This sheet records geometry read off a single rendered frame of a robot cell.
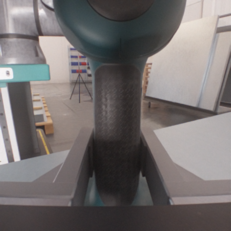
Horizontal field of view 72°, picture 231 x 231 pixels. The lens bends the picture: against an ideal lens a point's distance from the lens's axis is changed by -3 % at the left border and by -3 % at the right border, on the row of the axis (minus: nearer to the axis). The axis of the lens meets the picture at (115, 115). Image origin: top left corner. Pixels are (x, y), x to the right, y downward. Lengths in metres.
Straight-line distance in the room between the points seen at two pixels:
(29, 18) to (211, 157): 0.66
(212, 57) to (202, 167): 2.58
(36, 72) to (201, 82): 2.41
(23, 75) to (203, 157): 0.60
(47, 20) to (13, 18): 0.10
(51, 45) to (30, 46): 10.06
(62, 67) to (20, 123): 9.74
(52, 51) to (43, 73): 10.03
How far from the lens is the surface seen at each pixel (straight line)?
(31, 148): 1.12
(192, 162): 0.34
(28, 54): 0.66
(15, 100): 1.03
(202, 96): 2.77
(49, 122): 2.26
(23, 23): 0.69
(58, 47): 10.76
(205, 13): 5.82
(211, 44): 2.88
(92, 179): 0.17
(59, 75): 10.69
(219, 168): 0.35
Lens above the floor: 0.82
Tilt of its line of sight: 16 degrees down
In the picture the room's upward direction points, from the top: straight up
